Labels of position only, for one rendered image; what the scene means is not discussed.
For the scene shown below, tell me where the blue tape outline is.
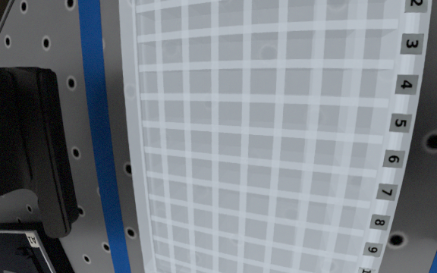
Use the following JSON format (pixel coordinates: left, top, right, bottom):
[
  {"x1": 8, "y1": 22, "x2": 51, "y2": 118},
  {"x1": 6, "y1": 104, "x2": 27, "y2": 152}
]
[{"x1": 78, "y1": 0, "x2": 131, "y2": 273}]

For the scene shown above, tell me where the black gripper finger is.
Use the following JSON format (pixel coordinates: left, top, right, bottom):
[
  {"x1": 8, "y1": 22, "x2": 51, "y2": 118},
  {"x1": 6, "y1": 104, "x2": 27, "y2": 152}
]
[{"x1": 0, "y1": 67, "x2": 79, "y2": 238}]

